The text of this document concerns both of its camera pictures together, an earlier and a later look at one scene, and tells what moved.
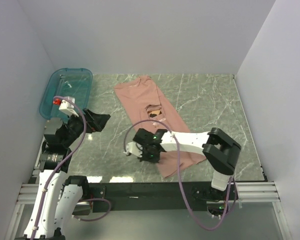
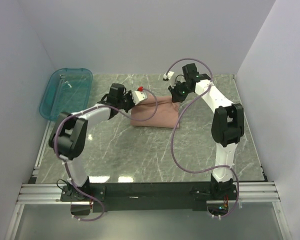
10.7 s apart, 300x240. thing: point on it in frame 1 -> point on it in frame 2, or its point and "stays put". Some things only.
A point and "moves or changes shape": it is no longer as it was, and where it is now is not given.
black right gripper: [155, 159] -> [176, 97]
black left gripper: [95, 122] -> [129, 94]
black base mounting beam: [127, 197] stays put
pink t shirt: [148, 110] moves or changes shape
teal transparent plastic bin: [76, 82] stays put
